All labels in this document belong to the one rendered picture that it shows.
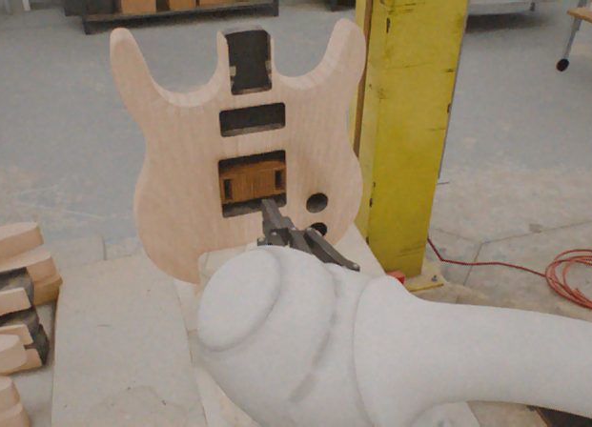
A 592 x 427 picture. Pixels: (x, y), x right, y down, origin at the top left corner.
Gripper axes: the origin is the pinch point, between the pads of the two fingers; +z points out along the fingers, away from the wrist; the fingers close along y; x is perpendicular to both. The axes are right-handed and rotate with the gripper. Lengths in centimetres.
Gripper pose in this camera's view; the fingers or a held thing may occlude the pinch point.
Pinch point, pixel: (275, 221)
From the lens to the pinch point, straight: 74.8
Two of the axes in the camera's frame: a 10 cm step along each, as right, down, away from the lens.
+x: 0.1, -8.1, -5.8
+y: 9.4, -1.8, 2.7
